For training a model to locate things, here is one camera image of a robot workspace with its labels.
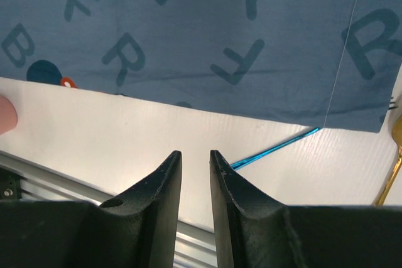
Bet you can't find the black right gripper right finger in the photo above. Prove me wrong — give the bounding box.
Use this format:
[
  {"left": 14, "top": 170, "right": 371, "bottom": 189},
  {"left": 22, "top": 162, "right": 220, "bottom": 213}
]
[{"left": 210, "top": 150, "right": 401, "bottom": 267}]

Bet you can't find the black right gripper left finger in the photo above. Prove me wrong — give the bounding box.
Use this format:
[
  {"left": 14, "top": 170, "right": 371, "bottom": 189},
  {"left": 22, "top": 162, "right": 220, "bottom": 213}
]
[{"left": 1, "top": 151, "right": 182, "bottom": 267}]

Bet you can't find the blue letter-print placemat cloth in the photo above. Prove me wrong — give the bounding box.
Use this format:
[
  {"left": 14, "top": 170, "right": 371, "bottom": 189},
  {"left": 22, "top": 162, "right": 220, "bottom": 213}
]
[{"left": 1, "top": 0, "right": 401, "bottom": 132}]

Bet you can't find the blue metallic fork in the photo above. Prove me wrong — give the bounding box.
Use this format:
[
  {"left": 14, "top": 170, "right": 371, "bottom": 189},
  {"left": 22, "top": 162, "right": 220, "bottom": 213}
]
[{"left": 231, "top": 127, "right": 320, "bottom": 170}]

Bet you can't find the gold ornate spoon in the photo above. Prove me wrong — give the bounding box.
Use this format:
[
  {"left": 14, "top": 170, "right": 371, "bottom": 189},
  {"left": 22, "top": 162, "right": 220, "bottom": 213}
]
[{"left": 373, "top": 117, "right": 401, "bottom": 206}]

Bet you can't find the orange plastic cup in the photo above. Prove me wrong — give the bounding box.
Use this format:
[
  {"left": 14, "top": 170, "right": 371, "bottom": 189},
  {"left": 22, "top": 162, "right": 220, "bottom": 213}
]
[{"left": 0, "top": 96, "right": 18, "bottom": 134}]

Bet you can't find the aluminium mounting rail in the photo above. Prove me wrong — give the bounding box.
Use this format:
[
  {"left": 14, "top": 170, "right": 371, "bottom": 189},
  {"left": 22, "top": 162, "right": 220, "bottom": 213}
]
[{"left": 1, "top": 151, "right": 217, "bottom": 267}]

